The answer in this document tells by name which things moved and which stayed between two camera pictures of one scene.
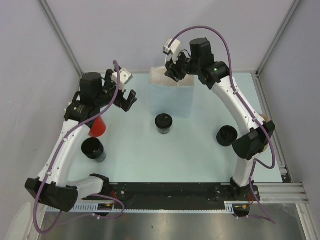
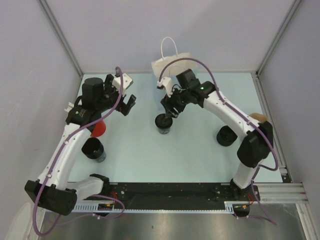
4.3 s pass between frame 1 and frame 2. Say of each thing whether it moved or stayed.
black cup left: stayed
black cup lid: stayed
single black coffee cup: stayed
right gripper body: moved
